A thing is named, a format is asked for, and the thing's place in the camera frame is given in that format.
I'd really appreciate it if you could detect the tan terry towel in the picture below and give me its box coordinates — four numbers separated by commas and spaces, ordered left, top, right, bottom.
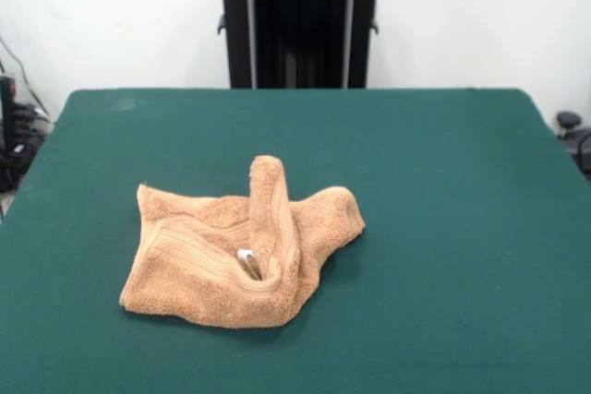
118, 154, 368, 329

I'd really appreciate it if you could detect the dark green table cloth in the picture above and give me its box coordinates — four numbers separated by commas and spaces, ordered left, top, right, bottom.
0, 87, 591, 394

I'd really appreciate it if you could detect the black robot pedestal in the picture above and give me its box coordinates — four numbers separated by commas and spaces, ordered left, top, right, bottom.
202, 0, 399, 90

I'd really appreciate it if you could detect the grey wall cable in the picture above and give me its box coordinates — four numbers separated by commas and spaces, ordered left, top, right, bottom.
0, 36, 50, 118

